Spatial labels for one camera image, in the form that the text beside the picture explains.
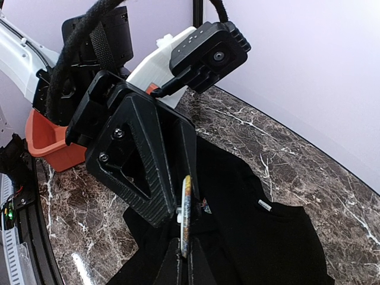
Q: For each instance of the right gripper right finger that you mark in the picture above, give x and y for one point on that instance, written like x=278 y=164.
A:
x=199 y=272

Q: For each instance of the black t-shirt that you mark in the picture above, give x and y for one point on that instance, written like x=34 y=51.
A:
x=248 y=239

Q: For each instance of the orange plastic bin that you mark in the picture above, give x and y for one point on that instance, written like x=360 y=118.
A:
x=47 y=140

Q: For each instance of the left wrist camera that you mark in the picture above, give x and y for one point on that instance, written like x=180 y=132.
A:
x=196 y=58

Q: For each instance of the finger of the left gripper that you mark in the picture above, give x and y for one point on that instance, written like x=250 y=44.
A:
x=186 y=157

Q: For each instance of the white slotted cable duct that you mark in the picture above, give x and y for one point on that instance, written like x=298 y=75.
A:
x=10 y=241

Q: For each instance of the black front rail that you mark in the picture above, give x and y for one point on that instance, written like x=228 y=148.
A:
x=32 y=229

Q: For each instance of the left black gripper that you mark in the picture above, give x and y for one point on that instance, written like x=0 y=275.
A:
x=126 y=131

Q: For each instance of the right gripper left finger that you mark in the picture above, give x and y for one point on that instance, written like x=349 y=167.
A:
x=170 y=272

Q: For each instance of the left black frame post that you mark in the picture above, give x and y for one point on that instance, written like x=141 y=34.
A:
x=198 y=12

